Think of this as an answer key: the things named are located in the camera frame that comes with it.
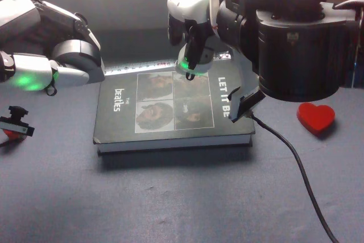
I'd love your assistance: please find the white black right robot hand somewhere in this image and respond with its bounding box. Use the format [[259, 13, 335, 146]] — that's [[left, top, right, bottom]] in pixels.
[[167, 0, 228, 81]]

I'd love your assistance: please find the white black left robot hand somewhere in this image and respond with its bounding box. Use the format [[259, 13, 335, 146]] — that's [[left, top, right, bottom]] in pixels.
[[0, 0, 102, 97]]

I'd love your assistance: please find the grey white tape measure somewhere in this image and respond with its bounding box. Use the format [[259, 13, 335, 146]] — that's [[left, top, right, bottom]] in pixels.
[[51, 39, 233, 85]]

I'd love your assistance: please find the black Beatles book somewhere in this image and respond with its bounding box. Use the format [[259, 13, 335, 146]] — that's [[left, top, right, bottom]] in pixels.
[[93, 56, 256, 155]]

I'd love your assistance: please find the red cylinder block with Q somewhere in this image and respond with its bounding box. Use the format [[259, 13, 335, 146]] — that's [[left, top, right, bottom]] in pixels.
[[3, 128, 28, 142]]

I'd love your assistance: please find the red heart block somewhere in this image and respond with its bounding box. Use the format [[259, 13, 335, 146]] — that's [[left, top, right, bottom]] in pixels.
[[296, 102, 336, 137]]

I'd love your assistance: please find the grey table cloth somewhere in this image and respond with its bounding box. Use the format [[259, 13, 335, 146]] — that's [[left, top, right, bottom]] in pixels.
[[0, 17, 364, 243]]

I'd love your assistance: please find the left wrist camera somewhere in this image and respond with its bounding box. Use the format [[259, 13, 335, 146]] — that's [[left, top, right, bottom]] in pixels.
[[0, 105, 35, 141]]

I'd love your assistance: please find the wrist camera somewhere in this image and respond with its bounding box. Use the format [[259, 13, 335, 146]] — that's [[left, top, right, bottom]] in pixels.
[[0, 105, 35, 141], [227, 85, 267, 124]]

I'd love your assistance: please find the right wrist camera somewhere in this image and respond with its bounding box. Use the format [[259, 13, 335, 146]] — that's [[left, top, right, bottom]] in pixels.
[[227, 85, 267, 124]]

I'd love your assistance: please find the black right camera cable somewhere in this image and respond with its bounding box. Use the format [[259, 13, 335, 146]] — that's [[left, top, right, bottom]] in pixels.
[[249, 113, 341, 243]]

